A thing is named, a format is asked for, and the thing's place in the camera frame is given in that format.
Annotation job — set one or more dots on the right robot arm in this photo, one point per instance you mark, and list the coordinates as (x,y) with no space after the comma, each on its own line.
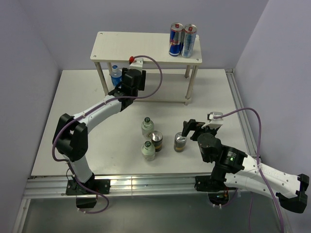
(234,168)

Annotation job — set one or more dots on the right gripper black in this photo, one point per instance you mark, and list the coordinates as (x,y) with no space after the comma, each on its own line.
(193,125)

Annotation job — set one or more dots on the black coffee can left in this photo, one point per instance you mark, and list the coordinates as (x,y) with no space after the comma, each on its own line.
(157,139)

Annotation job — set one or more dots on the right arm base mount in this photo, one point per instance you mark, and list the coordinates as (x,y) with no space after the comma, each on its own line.
(219,195)

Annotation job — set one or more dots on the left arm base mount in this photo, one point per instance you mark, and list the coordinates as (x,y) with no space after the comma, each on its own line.
(101,186)

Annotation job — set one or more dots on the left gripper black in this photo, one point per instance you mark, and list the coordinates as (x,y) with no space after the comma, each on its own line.
(142,80)

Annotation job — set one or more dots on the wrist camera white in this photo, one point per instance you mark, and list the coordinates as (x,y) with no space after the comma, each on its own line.
(136,63)
(214,120)

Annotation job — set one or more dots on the silver Red Bull can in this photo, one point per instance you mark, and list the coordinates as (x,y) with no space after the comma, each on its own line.
(189,36)

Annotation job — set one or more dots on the white two-tier shelf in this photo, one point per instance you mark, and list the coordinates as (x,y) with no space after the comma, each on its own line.
(117,47)

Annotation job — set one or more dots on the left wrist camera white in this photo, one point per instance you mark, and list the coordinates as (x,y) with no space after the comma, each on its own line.
(136,63)

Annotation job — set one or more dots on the aluminium front rail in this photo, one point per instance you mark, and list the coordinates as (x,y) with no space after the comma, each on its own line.
(137,204)

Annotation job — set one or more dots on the grey coffee can right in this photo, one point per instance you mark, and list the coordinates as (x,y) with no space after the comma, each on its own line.
(179,142)

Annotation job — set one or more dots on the green cap glass bottle far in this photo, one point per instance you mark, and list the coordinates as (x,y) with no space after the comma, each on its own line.
(147,127)

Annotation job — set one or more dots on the green cap glass bottle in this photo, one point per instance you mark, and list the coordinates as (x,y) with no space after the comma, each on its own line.
(148,151)
(147,127)

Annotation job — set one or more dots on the green cap glass bottle near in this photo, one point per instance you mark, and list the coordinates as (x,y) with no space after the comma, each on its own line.
(148,151)

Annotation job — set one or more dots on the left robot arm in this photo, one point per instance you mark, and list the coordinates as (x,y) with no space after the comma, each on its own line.
(70,141)

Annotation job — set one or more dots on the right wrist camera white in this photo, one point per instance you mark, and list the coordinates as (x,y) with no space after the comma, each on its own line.
(214,120)

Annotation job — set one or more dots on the blue Red Bull can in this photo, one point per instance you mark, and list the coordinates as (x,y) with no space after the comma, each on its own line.
(176,34)

